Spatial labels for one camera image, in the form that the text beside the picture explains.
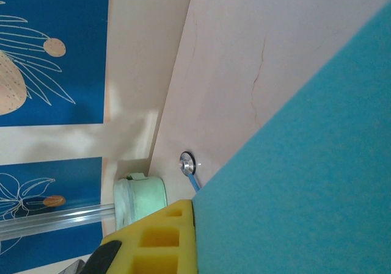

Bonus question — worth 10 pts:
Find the blue stethoscope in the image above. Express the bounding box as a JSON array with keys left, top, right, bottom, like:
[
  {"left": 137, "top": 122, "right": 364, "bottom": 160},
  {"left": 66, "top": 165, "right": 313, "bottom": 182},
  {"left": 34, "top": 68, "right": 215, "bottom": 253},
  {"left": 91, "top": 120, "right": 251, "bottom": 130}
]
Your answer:
[{"left": 178, "top": 151, "right": 202, "bottom": 194}]

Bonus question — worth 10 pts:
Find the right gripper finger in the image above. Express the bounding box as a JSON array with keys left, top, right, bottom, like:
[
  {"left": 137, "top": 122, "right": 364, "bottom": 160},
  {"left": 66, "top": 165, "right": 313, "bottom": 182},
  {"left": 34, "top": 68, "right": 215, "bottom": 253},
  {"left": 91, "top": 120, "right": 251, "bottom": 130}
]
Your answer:
[{"left": 85, "top": 199, "right": 200, "bottom": 274}]

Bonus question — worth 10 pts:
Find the green zip pouch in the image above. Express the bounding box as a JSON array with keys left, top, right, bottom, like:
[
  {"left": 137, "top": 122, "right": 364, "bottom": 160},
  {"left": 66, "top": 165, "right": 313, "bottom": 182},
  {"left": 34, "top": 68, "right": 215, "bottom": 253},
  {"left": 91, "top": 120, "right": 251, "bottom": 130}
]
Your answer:
[{"left": 113, "top": 172, "right": 169, "bottom": 231}]

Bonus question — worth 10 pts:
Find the aluminium frame post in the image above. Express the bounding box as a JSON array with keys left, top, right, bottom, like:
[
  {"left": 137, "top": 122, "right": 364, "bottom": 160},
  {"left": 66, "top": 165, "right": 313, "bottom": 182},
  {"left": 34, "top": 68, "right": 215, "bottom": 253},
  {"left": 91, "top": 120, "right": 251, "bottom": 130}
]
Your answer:
[{"left": 0, "top": 203, "right": 116, "bottom": 241}]

